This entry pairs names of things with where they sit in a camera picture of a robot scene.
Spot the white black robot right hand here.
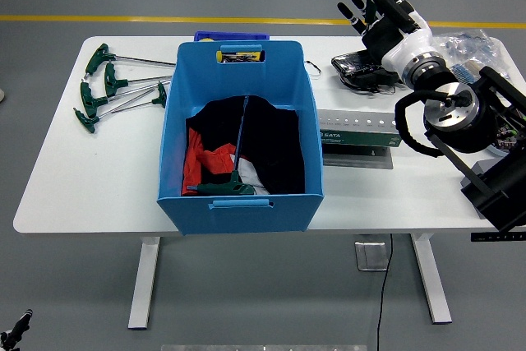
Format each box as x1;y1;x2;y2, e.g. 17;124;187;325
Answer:
336;0;435;75

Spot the black white robot left hand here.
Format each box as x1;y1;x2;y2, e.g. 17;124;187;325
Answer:
0;308;34;351

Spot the green grey hex key stand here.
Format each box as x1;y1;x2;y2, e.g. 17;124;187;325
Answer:
319;109;403;147

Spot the large green T-handle hex key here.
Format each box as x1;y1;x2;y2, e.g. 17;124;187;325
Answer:
187;95;256;196

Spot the blue plastic storage box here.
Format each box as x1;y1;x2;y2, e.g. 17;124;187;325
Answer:
156;40;325;237

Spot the black plastic tray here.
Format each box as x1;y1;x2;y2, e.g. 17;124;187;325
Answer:
331;48;406;95

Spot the beige blue resistor strip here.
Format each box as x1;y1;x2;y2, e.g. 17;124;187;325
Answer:
451;61;486;81

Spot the clear plastic parts bag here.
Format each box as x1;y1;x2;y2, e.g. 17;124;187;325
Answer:
429;29;514;81

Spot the white table leg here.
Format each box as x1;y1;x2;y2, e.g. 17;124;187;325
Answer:
127;236;161;330
410;232;453;325

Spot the black orange garment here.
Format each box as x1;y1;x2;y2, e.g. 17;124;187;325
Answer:
182;95;307;196

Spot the dark blue plastic bin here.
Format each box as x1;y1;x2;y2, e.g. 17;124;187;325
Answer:
193;30;271;43

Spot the silver floor plate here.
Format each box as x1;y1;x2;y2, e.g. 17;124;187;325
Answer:
355;241;390;272

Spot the black table control panel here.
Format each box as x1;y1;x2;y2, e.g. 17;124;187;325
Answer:
471;232;526;242

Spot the thin wire loop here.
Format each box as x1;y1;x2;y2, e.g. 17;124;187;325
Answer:
303;59;322;79

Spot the yellow handled tool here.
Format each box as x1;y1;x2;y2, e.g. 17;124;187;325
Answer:
216;49;266;63

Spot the black floor cable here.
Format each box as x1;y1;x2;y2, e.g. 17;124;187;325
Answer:
376;233;395;351

